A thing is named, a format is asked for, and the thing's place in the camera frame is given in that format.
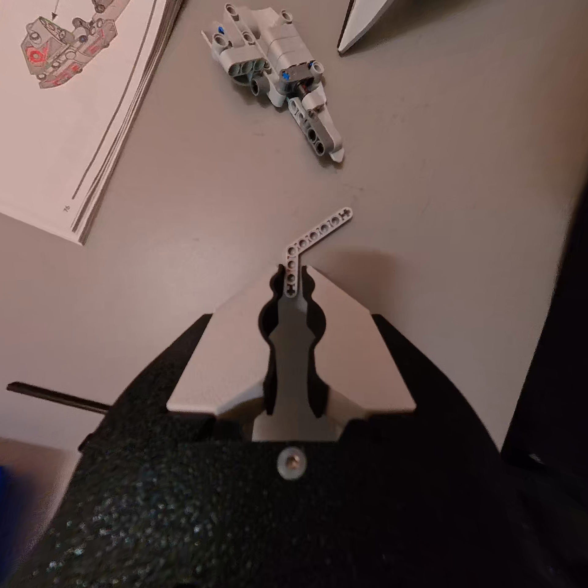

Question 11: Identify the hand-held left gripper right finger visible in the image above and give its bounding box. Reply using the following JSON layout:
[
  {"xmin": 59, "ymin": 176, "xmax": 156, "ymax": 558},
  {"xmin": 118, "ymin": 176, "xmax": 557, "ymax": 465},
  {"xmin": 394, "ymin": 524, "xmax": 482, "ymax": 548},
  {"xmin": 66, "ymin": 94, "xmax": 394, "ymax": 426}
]
[{"xmin": 303, "ymin": 266, "xmax": 417, "ymax": 437}]

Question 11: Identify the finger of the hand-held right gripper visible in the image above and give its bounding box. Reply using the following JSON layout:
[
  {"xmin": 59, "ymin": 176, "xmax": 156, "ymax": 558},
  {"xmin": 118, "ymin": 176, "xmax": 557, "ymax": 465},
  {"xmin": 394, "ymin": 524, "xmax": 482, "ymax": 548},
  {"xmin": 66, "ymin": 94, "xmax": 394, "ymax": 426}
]
[{"xmin": 337, "ymin": 0, "xmax": 416, "ymax": 55}]

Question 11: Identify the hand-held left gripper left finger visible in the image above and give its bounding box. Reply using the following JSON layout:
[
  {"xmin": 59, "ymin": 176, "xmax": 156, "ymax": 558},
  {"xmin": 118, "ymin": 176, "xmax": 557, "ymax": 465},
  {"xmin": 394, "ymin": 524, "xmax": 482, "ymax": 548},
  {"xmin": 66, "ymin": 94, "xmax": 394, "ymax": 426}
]
[{"xmin": 166, "ymin": 265, "xmax": 281, "ymax": 437}]

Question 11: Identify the grey bent toy brick beam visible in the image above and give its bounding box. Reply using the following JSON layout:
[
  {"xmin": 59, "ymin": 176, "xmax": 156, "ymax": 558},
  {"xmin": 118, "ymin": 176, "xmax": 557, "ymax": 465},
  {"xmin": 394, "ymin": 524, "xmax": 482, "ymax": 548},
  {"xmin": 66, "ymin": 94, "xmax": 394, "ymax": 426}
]
[{"xmin": 281, "ymin": 207, "xmax": 355, "ymax": 297}]

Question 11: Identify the grey desk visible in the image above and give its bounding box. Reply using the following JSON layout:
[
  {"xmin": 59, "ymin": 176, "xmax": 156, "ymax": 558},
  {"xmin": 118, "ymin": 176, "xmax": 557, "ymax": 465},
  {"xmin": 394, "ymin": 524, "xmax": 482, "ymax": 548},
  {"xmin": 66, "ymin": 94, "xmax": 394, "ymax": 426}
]
[{"xmin": 0, "ymin": 0, "xmax": 588, "ymax": 453}]

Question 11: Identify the grey toy brick assembly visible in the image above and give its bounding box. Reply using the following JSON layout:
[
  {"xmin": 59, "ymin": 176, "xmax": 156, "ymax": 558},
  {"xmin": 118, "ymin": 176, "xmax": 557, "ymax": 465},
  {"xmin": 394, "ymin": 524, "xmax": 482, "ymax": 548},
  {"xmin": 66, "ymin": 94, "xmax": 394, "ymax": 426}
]
[{"xmin": 201, "ymin": 3, "xmax": 346, "ymax": 164}]

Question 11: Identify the black rod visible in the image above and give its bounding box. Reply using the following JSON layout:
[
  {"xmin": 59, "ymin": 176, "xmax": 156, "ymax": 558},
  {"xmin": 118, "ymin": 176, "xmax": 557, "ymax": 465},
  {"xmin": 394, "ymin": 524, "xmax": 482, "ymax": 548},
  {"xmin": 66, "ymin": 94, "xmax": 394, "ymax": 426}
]
[{"xmin": 6, "ymin": 381, "xmax": 111, "ymax": 413}]

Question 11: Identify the open instruction booklet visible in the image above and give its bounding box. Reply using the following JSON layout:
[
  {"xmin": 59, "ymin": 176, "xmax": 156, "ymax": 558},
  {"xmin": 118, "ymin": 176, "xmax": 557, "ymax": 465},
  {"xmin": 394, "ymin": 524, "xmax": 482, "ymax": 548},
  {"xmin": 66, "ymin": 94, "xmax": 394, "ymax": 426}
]
[{"xmin": 0, "ymin": 0, "xmax": 185, "ymax": 247}]

